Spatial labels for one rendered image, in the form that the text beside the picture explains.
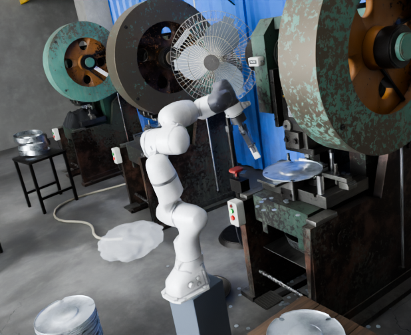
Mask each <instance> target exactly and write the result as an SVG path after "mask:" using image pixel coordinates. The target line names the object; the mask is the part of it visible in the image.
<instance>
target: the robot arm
mask: <svg viewBox="0 0 411 335"><path fill-rule="evenodd" d="M212 86H213V90H212V92H211V94H209V95H207V96H204V97H202V98H199V99H197V100H196V101H195V102H192V101H191V100H181V101H176V102H173V103H171V104H169V105H167V106H165V107H164V108H163V109H161V111H160V113H159V115H158V118H159V123H160V124H161V125H162V127H161V128H156V129H149V130H146V131H145V132H144V133H143V134H142V136H141V139H140V143H141V146H142V149H143V152H144V154H145V156H146V157H147V158H148V159H147V160H146V170H147V172H148V177H149V178H150V182H151V184H152V186H153V188H154V191H155V192H156V195H157V197H158V201H159V205H158V207H157V209H156V216H157V218H158V219H159V220H160V221H161V222H163V223H165V224H167V225H169V226H173V227H177V228H178V231H179V235H178V236H177V237H176V238H175V240H174V247H175V252H176V261H175V267H174V268H173V270H172V271H171V273H170V275H169V276H168V278H167V279H166V287H165V289H164V290H163V291H162V292H161V293H162V296H163V298H165V299H166V300H169V301H170V302H172V303H176V304H182V303H184V302H186V301H188V300H189V299H191V298H193V297H195V296H197V295H199V294H201V293H203V292H205V291H207V290H209V289H210V288H209V282H210V279H209V277H208V275H207V272H206V268H205V265H204V257H203V253H202V251H201V247H200V232H201V230H202V229H203V228H204V227H205V226H206V224H207V219H208V218H207V212H206V211H205V210H204V209H202V208H201V207H199V206H197V205H193V204H190V203H185V202H183V201H182V200H181V198H180V196H181V195H182V192H183V190H184V189H183V187H182V184H181V181H180V179H179V177H178V174H177V172H176V170H175V169H174V167H173V165H172V163H171V162H170V160H169V159H168V155H179V154H182V153H185V152H186V151H187V150H188V148H189V146H190V136H189V134H188V131H187V130H186V128H185V127H187V126H190V125H191V124H193V123H194V122H195V121H196V120H197V119H202V120H204V119H206V118H209V117H210V116H213V115H215V114H219V113H220V112H223V111H224V112H225V114H226V117H227V118H230V120H231V123H232V124H233V125H234V126H236V125H238V126H239V127H238V129H239V131H240V134H241V135H242V136H243V139H244V140H245V142H246V144H247V145H248V148H249V149H250V150H251V153H252V154H253V157H254V158H255V159H257V158H260V157H261V156H260V154H259V152H258V150H257V148H256V146H255V142H254V141H253V138H252V137H251V134H250V133H249V130H248V128H247V124H245V123H244V121H245V120H246V119H247V117H246V115H245V113H244V112H242V111H243V110H244V109H245V108H247V107H248V106H250V105H251V103H250V101H246V102H240V101H239V100H238V98H237V97H236V93H235V91H234V89H233V87H232V85H231V84H230V83H229V81H228V80H227V79H221V80H219V81H217V82H215V83H213V84H212Z"/></svg>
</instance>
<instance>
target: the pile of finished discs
mask: <svg viewBox="0 0 411 335"><path fill-rule="evenodd" d="M266 335H346V334H345V331H344V328H343V327H342V325H341V324H340V323H339V322H338V321H337V320H336V319H335V318H334V319H333V318H331V317H330V316H329V315H328V314H326V313H324V312H320V311H317V310H307V309H301V310H292V311H289V312H286V313H284V314H282V315H281V316H280V318H276V319H274V320H273V321H272V322H271V323H270V325H269V327H268V329H267V332H266Z"/></svg>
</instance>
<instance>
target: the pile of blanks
mask: <svg viewBox="0 0 411 335"><path fill-rule="evenodd" d="M59 335H104V333H103V331H102V326H101V324H100V319H99V317H98V312H97V308H96V306H95V310H94V313H93V314H92V316H91V317H90V318H89V319H88V320H87V321H86V322H85V323H84V324H83V325H81V326H79V327H78V328H76V329H74V330H72V331H70V330H69V332H67V333H64V334H59Z"/></svg>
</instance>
